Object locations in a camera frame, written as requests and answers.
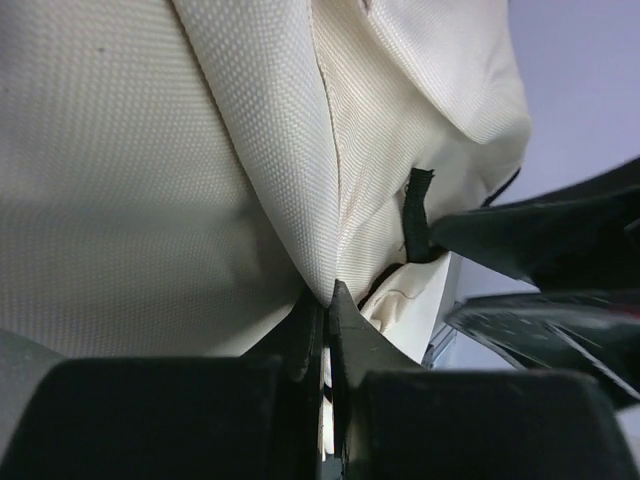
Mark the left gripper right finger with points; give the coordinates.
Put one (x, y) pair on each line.
(396, 420)

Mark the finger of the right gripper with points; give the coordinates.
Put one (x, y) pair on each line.
(595, 333)
(585, 236)

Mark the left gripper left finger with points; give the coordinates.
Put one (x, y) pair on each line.
(256, 416)

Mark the cream canvas backpack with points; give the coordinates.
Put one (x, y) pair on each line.
(175, 173)

